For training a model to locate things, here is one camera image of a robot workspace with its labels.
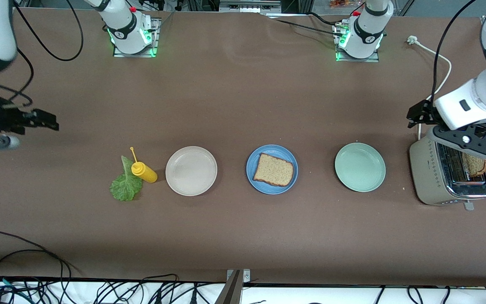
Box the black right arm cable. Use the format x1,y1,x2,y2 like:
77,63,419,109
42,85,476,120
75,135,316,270
13,0,84,62

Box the brown bread slice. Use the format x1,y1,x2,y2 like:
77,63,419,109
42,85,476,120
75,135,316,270
462,153,486,177
253,153,294,187

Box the blue plate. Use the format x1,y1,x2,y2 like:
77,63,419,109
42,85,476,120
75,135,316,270
246,144,299,195

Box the green lettuce leaf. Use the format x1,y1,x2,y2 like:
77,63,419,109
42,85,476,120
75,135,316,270
110,155,143,201

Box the white toaster power cable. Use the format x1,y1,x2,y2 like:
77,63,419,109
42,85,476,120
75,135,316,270
408,36,452,141

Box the grey metal box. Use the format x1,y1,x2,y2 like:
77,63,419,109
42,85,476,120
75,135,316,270
219,0,281,13

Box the yellow mustard squeeze bottle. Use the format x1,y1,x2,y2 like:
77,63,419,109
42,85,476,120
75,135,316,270
130,147,158,184

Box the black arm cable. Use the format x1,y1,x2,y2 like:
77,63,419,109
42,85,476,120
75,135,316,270
13,0,84,62
433,0,478,102

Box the light green plate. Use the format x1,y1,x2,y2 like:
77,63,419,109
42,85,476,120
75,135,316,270
335,143,386,193

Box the aluminium table bracket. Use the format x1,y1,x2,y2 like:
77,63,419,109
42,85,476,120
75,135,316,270
214,269,252,304

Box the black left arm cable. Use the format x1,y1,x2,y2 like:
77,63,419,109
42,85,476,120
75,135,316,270
433,0,478,102

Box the black cable on table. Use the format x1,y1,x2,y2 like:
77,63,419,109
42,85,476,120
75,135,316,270
264,13,345,38

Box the beige and chrome toaster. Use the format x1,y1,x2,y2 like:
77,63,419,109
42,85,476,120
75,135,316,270
409,129,486,211

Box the beige plate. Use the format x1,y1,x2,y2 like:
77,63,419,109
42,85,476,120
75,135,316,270
165,146,218,196

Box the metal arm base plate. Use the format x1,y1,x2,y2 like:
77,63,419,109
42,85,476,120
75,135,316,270
112,17,162,58
334,19,381,63

